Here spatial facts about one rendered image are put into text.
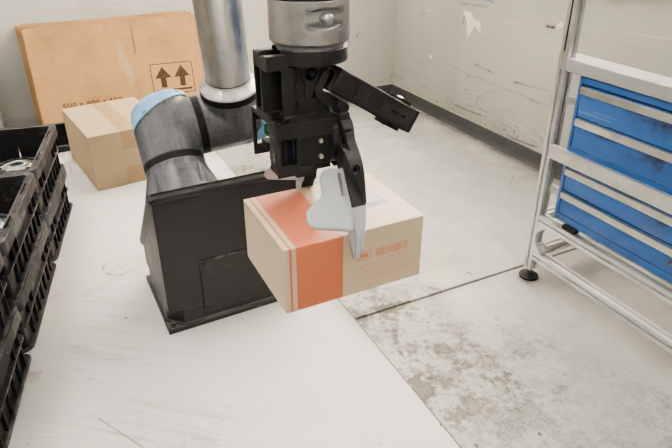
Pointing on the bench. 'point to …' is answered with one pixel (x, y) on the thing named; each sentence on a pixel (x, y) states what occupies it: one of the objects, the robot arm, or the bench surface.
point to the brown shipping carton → (104, 142)
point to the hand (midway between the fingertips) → (331, 225)
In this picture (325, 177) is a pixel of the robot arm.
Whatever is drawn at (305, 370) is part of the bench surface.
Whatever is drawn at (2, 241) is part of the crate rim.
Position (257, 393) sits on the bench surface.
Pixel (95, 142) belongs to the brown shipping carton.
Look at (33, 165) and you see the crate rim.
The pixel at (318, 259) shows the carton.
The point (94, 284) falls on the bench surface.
